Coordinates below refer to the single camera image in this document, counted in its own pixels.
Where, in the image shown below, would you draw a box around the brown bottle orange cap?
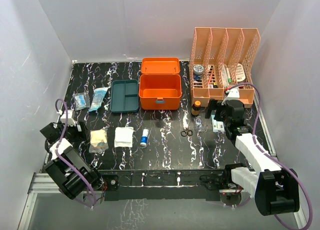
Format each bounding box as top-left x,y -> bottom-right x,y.
191,100 -> 201,116

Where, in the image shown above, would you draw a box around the light blue long packet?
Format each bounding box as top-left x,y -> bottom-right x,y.
88,87 -> 109,113

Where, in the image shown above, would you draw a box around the white gauze pad pack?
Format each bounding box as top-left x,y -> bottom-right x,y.
114,126 -> 134,148

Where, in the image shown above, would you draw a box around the white blue small bottle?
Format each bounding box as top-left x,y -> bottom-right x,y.
140,128 -> 150,148

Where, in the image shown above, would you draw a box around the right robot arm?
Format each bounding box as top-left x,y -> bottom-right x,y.
199,99 -> 300,216

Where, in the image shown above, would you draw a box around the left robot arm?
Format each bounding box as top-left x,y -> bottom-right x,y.
40,121 -> 119,200

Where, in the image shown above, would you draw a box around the orange medicine box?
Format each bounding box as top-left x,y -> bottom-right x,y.
139,57 -> 182,111

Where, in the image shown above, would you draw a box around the white blue sachet packet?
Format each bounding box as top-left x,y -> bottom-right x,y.
211,114 -> 225,133

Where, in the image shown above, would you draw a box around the beige bandage bag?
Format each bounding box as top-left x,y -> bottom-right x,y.
89,129 -> 109,154

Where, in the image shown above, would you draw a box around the clear bag blue items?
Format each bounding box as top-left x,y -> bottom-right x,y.
73,92 -> 90,111

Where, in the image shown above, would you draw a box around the blue round tin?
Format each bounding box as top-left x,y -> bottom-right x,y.
193,64 -> 205,76

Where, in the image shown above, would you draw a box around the white pill blister pack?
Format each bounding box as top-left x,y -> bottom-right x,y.
235,63 -> 246,83

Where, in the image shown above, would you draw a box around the peach desk file organizer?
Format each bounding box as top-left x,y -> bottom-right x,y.
189,27 -> 261,108

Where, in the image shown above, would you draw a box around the teal divided tray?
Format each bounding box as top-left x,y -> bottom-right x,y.
110,79 -> 139,113

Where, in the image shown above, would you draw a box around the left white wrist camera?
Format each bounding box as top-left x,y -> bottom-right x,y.
60,109 -> 76,127

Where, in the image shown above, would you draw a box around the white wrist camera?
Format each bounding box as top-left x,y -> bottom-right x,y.
224,88 -> 240,101
60,109 -> 76,127

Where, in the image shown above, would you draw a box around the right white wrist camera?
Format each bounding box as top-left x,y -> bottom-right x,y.
224,88 -> 240,101

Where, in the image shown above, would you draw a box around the black handled scissors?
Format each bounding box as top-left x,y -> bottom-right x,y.
180,110 -> 193,137

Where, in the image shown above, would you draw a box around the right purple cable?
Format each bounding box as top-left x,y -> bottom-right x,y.
228,82 -> 313,230

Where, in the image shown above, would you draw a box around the aluminium frame rail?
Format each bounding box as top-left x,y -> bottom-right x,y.
17,171 -> 310,230

